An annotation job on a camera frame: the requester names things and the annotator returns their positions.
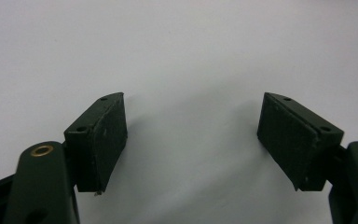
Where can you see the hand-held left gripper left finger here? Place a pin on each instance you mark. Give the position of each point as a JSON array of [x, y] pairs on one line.
[[96, 146]]

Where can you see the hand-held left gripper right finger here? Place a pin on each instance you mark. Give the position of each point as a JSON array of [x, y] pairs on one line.
[[295, 140]]

